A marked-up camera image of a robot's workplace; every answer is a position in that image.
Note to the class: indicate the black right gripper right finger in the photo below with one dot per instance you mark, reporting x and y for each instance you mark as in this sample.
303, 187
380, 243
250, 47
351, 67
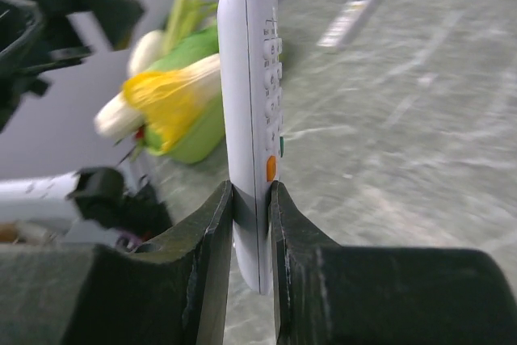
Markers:
326, 293

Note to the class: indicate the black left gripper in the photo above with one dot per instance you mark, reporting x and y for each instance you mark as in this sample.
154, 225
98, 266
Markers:
37, 36

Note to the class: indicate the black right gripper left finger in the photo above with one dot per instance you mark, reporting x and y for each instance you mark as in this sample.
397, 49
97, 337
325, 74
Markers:
173, 290

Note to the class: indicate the small white remote control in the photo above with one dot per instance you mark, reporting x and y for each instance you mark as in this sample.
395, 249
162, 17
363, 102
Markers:
346, 24

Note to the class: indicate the white eggplant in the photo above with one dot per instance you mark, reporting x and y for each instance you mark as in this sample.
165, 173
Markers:
145, 52

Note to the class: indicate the yellow green napa cabbage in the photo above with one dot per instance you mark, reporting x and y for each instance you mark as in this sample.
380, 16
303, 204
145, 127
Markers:
165, 101

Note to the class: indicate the green plastic basket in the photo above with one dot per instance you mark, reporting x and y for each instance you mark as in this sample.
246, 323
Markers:
206, 131

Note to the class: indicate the pale green celery stalks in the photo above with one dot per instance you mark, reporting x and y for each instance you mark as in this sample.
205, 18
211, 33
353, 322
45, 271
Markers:
184, 18

